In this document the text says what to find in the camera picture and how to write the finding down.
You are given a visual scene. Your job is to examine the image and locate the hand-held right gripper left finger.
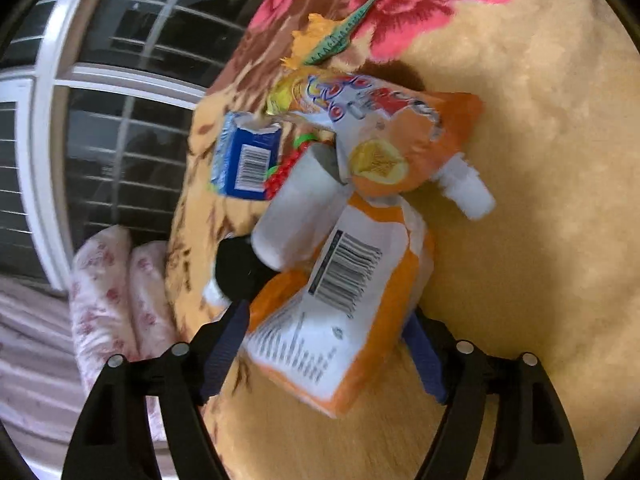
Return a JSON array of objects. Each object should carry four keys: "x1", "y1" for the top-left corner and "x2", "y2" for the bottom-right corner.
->
[{"x1": 61, "y1": 300, "x2": 251, "y2": 480}]

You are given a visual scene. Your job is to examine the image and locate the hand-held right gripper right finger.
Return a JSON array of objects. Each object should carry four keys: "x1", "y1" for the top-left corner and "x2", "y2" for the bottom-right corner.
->
[{"x1": 400, "y1": 307, "x2": 583, "y2": 480}]

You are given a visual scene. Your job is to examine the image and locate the orange snack bag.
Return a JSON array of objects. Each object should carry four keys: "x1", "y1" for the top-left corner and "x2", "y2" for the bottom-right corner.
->
[{"x1": 240, "y1": 195, "x2": 436, "y2": 418}]

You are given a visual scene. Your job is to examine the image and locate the black round cap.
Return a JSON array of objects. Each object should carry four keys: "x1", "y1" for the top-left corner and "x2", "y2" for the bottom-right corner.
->
[{"x1": 214, "y1": 234, "x2": 278, "y2": 306}]

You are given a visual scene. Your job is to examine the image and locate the pink floral pillow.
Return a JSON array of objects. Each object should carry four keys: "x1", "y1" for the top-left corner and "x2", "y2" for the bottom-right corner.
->
[
  {"x1": 70, "y1": 225, "x2": 138, "y2": 396},
  {"x1": 129, "y1": 241, "x2": 178, "y2": 356}
]

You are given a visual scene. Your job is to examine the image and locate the white bottle with black cap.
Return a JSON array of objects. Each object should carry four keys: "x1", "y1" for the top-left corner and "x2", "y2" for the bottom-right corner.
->
[{"x1": 251, "y1": 144, "x2": 351, "y2": 271}]

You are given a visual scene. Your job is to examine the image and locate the pink striped bed sheet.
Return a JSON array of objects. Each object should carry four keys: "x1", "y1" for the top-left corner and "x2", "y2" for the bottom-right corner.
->
[{"x1": 0, "y1": 275, "x2": 166, "y2": 466}]

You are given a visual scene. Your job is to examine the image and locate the blue carton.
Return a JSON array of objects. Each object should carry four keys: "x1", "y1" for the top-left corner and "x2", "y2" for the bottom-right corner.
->
[{"x1": 210, "y1": 111, "x2": 283, "y2": 201}]

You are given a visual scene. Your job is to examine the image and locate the beige floral plush blanket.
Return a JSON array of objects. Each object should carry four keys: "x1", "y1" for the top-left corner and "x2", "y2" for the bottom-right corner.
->
[{"x1": 165, "y1": 0, "x2": 640, "y2": 480}]

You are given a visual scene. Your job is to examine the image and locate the orange juice pouch white cap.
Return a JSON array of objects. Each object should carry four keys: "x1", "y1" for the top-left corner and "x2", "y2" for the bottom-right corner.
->
[{"x1": 267, "y1": 71, "x2": 497, "y2": 221}]

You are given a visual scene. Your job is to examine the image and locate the torn orange wrapper piece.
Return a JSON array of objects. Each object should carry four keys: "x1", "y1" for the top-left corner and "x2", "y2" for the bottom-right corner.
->
[{"x1": 280, "y1": 12, "x2": 351, "y2": 68}]

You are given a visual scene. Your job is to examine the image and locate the white window frame with grille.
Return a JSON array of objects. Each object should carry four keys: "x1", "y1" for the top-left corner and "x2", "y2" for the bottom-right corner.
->
[{"x1": 0, "y1": 0, "x2": 291, "y2": 291}]

